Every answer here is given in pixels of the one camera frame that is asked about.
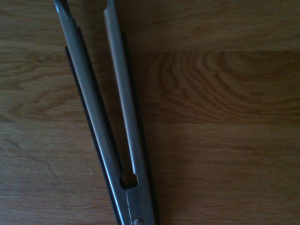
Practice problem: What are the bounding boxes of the steel tongs with black grips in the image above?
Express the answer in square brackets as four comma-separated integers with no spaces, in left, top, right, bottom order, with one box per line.
[53,0,161,225]

